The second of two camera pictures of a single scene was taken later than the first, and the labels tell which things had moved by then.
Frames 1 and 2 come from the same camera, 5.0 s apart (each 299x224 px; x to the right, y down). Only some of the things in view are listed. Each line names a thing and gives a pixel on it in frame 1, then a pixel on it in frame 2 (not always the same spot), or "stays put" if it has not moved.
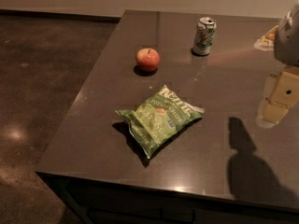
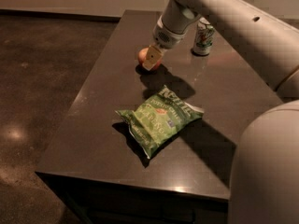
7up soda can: [204, 35] stays put
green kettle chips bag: [159, 119] stays put
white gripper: [288, 42] to [165, 37]
